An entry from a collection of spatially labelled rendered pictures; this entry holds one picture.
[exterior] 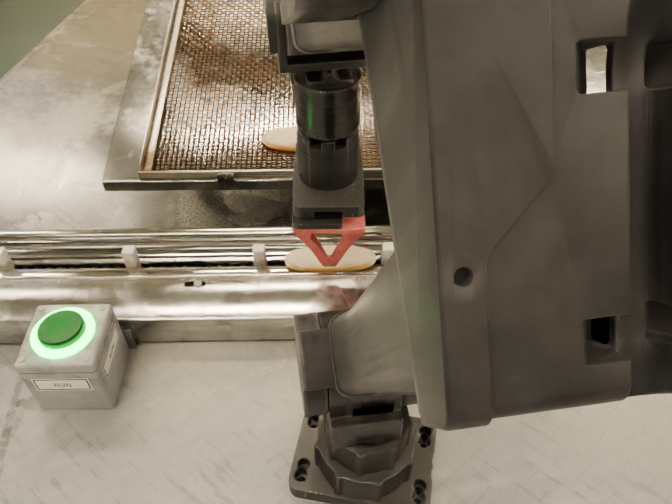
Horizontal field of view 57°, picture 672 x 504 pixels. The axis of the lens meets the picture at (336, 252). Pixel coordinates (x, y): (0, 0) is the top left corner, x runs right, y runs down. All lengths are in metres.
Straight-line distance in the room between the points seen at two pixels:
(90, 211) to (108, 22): 0.53
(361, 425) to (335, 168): 0.23
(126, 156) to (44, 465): 0.36
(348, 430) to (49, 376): 0.28
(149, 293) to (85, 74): 0.55
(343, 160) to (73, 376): 0.30
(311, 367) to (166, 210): 0.44
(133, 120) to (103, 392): 0.36
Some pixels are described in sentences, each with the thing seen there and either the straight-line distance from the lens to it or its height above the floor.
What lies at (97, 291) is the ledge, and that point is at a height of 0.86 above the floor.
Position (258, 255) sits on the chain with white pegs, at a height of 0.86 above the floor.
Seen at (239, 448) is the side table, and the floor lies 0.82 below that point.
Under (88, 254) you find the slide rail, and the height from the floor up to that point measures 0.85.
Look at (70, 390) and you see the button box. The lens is 0.62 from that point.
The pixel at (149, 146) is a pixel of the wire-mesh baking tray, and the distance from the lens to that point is 0.79.
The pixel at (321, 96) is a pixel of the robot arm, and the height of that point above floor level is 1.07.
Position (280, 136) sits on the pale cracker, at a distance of 0.76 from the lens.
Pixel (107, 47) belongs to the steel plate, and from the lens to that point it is 1.20.
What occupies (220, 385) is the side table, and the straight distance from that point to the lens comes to 0.63.
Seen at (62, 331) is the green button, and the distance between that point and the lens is 0.60.
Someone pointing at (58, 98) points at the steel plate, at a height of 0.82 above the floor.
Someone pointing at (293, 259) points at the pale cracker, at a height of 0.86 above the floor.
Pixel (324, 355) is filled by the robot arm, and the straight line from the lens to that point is 0.42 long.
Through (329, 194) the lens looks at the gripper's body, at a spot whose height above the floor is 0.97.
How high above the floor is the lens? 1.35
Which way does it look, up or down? 46 degrees down
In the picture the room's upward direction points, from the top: straight up
